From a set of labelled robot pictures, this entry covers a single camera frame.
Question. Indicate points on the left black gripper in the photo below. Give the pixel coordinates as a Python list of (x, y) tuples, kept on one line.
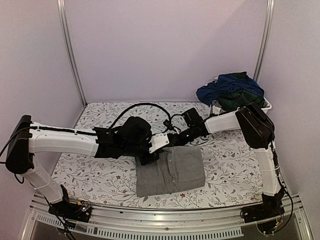
[(144, 161)]

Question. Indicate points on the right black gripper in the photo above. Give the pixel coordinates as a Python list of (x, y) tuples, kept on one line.
[(175, 140)]

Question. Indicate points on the grey button shirt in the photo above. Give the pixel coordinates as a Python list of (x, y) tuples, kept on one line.
[(179, 168)]

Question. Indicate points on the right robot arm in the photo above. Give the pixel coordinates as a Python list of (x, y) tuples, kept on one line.
[(258, 131)]

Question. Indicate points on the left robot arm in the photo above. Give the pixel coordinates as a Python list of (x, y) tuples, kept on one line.
[(30, 138)]

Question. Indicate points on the white laundry basket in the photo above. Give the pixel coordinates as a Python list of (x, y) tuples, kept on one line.
[(216, 109)]

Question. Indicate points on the floral tablecloth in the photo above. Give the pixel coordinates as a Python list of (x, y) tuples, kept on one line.
[(224, 172)]

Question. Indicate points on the dark green plaid garment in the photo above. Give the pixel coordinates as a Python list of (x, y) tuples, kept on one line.
[(241, 98)]

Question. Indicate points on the blue garment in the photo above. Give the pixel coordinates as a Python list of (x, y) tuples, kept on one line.
[(228, 84)]

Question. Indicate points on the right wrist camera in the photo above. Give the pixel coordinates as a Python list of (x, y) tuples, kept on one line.
[(191, 117)]

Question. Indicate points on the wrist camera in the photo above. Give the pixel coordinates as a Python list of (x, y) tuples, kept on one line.
[(191, 117), (158, 141)]

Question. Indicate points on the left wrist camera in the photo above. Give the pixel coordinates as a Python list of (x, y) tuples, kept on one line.
[(158, 141)]

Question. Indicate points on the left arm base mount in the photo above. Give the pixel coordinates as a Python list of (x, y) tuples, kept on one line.
[(80, 211)]

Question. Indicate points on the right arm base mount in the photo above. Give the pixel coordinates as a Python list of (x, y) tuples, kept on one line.
[(270, 207)]

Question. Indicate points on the left aluminium corner post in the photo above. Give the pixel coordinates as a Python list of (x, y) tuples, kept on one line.
[(61, 7)]

